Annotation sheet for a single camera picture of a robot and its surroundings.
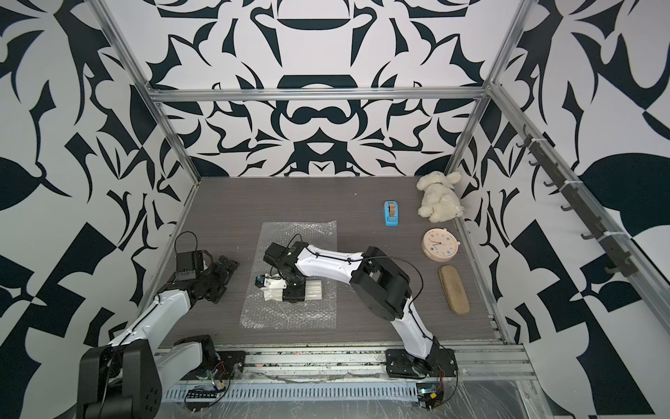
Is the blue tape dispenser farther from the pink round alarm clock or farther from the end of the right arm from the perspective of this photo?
the end of the right arm

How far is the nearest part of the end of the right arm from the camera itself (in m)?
0.65

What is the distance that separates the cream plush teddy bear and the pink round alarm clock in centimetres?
7

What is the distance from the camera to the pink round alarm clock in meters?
0.96

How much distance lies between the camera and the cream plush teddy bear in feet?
3.33

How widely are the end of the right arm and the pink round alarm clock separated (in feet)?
1.57

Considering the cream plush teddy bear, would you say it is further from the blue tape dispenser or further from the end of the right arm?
the end of the right arm

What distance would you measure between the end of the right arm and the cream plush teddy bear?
0.57 metres

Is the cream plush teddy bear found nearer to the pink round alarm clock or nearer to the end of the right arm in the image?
the pink round alarm clock
